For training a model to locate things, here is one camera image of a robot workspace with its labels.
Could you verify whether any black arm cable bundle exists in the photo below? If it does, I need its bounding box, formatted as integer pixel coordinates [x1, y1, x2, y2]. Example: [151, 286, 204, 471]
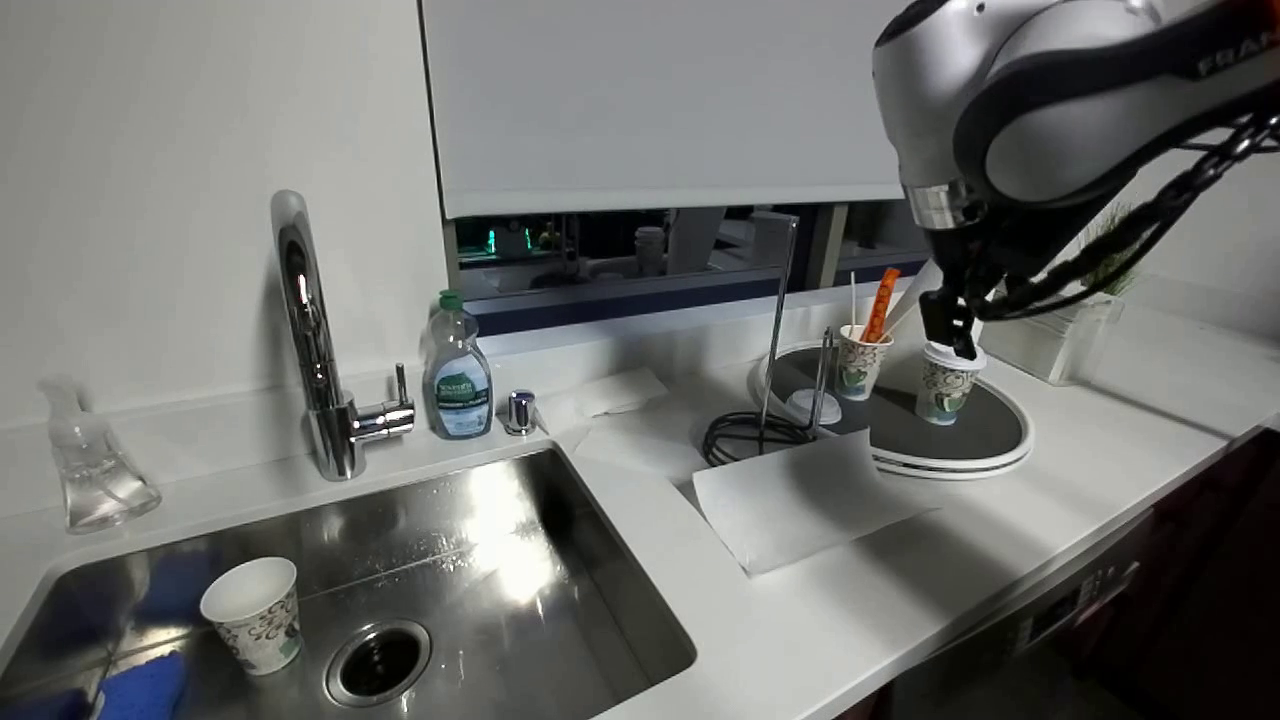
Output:
[986, 112, 1280, 323]

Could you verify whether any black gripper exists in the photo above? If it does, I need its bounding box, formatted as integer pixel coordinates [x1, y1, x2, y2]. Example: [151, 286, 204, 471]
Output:
[918, 212, 1038, 362]

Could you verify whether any white plastic cup lid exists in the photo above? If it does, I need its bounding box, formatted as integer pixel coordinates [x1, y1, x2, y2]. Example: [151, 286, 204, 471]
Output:
[922, 338, 988, 371]

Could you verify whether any small white round lid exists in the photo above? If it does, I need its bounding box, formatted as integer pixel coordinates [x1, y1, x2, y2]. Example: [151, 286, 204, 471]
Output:
[783, 384, 850, 430]

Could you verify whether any dish soap bottle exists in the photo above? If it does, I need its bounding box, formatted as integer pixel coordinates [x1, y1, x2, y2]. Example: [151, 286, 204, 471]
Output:
[422, 286, 502, 442]

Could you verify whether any paper cup holding utensils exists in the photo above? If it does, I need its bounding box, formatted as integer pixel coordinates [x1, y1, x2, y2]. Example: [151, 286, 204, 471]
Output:
[823, 321, 898, 408]

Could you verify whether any white folded paper sheet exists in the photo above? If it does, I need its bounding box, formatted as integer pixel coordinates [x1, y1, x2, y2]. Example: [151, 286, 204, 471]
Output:
[688, 428, 935, 581]

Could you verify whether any stainless steel sink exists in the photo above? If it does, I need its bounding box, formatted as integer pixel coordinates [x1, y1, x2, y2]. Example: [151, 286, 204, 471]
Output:
[0, 441, 700, 720]

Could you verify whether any blue sponge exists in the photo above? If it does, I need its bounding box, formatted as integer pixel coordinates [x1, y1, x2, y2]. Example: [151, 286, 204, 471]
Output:
[94, 649, 207, 720]

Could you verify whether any orange plastic utensil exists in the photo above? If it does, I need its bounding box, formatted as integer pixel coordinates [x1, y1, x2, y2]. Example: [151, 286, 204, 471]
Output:
[855, 265, 904, 347]

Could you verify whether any black coiled cable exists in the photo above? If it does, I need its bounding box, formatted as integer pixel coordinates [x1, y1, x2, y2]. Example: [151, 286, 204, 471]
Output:
[700, 405, 803, 471]

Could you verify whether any printed paper coffee cup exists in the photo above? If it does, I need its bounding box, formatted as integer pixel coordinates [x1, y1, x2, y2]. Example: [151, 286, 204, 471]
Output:
[918, 354, 986, 430]

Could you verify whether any white window blind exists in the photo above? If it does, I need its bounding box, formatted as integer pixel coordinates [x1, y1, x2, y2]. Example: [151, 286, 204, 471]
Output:
[422, 0, 914, 225]

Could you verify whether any dark under-counter appliance front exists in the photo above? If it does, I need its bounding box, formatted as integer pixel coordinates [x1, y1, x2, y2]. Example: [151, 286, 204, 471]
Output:
[851, 430, 1280, 720]

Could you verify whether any round black white tray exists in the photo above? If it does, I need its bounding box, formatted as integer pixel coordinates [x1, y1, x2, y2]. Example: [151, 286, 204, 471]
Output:
[748, 338, 1038, 485]

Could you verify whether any thin metal stand pole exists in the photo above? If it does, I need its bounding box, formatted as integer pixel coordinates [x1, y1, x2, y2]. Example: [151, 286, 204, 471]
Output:
[756, 212, 803, 454]

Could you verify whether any small chrome knob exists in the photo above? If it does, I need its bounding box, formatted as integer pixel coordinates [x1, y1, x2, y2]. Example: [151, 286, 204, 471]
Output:
[497, 386, 543, 441]

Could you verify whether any metal sink drain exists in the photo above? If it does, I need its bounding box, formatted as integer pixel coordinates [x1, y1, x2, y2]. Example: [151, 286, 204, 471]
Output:
[322, 616, 437, 710]

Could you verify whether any white paper cup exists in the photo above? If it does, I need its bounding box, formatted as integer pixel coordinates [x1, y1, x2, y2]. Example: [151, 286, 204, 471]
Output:
[197, 550, 307, 678]

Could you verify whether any chrome kitchen faucet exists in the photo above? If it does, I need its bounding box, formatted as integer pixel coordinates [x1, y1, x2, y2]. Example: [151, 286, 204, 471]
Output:
[267, 186, 422, 485]

